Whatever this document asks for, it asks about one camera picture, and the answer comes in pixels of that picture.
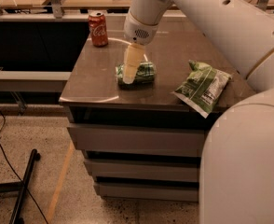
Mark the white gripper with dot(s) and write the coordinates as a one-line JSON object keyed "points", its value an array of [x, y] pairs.
{"points": [[139, 31]]}

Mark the green soda can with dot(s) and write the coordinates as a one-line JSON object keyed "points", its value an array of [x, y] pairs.
{"points": [[146, 73]]}

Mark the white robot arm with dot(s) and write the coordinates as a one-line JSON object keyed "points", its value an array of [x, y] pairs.
{"points": [[236, 177]]}

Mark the red cola can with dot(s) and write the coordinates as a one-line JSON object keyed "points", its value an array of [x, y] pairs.
{"points": [[97, 28]]}

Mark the green chip bag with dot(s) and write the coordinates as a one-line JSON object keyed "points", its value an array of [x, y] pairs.
{"points": [[203, 87]]}

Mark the grey drawer cabinet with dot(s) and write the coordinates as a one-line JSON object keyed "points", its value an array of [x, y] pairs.
{"points": [[142, 141]]}

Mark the black stand base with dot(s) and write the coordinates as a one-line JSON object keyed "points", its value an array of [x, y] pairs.
{"points": [[21, 188]]}

